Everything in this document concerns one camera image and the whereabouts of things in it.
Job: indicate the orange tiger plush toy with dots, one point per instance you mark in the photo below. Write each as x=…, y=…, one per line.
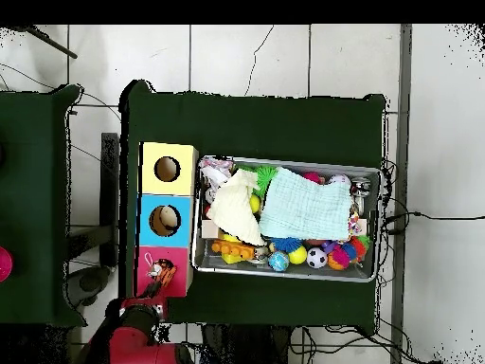
x=163, y=271

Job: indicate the cream yellow muslin cloth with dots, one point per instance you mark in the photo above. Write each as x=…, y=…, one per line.
x=235, y=208

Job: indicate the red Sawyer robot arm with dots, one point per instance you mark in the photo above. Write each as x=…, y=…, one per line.
x=140, y=345

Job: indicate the wooden box with three holes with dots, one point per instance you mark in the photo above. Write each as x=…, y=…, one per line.
x=180, y=227

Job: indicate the shallow clear mesh bin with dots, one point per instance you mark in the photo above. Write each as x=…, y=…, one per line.
x=367, y=269

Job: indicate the grey stand base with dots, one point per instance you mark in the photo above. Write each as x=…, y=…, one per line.
x=87, y=282

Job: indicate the orange toy building blocks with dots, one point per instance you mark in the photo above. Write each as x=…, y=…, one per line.
x=231, y=249

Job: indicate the black upright panel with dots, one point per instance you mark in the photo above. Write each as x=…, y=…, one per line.
x=110, y=189

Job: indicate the blue globe ball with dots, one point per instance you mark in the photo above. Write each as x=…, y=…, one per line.
x=279, y=262

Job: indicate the pink round object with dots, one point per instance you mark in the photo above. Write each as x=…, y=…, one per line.
x=4, y=264

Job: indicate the green covered side table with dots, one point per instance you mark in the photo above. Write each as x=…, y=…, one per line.
x=34, y=205

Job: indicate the small yellow ball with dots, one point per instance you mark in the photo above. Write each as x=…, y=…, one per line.
x=255, y=203

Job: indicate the colourful printed packet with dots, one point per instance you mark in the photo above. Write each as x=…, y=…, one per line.
x=215, y=171

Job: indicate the green spiky ball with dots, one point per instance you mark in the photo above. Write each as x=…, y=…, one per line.
x=266, y=179

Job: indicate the black and white soccer ball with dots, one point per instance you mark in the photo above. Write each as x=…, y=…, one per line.
x=317, y=258

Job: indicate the mint green muslin cloth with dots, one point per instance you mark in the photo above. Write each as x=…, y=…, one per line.
x=307, y=205

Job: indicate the pink spiky ball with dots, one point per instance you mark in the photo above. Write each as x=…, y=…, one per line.
x=340, y=255

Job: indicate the dark green table cloth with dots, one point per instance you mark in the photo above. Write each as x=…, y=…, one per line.
x=250, y=125

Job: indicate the white baseball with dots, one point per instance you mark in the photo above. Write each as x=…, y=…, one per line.
x=339, y=180

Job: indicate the black rod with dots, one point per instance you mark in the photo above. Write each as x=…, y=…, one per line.
x=45, y=42

